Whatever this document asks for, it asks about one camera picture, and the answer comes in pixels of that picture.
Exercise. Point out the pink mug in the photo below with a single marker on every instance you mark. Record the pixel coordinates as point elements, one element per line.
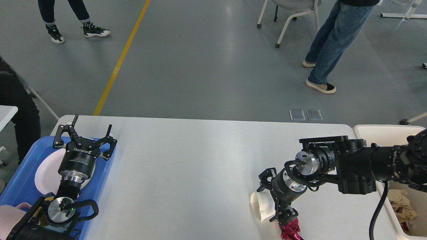
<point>10,216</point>

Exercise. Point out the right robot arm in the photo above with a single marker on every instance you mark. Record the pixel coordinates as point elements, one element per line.
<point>350,164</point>

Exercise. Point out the white side table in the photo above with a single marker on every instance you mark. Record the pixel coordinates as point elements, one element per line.
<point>6,114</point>

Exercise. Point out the pink plate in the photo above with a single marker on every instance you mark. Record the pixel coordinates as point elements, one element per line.
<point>47,179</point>

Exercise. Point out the white stand base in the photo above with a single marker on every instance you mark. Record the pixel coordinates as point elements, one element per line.
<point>410,12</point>

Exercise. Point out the white rolling stand left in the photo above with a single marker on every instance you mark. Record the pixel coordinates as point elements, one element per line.
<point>33,93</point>

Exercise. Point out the beige plastic bin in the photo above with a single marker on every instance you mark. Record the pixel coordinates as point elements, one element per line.
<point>389,135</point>

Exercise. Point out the brown paper ball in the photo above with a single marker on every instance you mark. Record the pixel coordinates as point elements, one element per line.
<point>401,205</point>

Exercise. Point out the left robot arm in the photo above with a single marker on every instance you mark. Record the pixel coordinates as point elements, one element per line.
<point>66,136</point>

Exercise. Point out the person in blue jeans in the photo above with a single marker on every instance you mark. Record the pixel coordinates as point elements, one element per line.
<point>339,31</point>

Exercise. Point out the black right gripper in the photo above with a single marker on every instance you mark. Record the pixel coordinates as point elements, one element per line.
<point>286,189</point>

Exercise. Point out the white office chair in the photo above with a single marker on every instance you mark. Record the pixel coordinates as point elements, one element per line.
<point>298,8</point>

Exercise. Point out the chair caster right edge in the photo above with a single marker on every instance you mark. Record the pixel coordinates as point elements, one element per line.
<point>413,119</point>

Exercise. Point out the blue plastic tray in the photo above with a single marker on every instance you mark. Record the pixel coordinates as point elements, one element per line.
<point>21,187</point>

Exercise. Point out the white paper cup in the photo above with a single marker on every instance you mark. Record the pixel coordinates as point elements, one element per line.
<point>263,205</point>

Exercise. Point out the red foil wrapper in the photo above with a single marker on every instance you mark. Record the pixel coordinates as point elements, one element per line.
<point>290,231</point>

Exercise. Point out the red wrapper in bin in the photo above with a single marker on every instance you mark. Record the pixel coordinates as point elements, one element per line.
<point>405,227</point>

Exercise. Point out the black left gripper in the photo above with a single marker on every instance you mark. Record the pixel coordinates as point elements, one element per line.
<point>78,161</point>

